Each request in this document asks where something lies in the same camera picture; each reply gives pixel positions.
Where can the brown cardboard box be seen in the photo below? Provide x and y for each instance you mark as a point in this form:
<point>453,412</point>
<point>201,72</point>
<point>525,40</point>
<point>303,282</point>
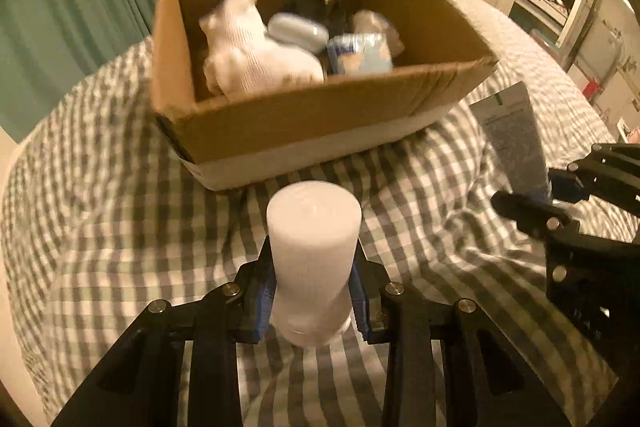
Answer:
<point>320,122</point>

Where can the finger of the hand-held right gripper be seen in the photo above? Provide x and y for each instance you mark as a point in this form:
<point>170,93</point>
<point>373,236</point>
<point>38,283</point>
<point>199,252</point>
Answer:
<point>610,174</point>
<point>535,214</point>

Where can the grey squeeze tube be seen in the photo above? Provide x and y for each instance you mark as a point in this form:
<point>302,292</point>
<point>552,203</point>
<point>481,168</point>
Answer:
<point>517,142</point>

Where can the light blue case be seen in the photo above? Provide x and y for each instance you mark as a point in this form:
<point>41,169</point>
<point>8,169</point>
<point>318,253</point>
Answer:
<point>296,33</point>

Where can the grey checked blanket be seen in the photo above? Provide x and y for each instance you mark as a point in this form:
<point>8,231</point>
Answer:
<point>125,232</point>

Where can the wide green curtain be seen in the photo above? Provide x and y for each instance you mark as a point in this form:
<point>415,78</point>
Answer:
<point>65,7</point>

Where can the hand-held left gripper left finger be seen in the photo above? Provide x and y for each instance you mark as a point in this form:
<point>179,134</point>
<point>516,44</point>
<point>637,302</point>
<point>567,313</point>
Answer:
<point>262,302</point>

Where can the dark shiny packet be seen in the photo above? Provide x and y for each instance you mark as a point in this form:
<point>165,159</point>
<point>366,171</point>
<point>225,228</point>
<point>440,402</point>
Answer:
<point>325,7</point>

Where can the red fire extinguisher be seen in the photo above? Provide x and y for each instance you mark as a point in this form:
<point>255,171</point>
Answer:
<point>593,88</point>

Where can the beige packet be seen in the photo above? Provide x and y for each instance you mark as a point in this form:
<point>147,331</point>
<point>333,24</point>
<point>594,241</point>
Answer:
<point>377,27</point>

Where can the white cylindrical bottle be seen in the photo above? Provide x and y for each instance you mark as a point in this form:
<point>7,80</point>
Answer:
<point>312,252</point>

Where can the white sock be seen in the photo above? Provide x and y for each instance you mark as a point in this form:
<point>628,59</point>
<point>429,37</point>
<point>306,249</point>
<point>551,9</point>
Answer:
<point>250,52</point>

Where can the blue tissue packet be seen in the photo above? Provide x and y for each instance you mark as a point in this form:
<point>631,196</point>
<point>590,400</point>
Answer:
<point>360,53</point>

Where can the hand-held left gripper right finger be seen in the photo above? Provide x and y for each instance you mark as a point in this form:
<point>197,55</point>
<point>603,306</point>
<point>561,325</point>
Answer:
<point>360,299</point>

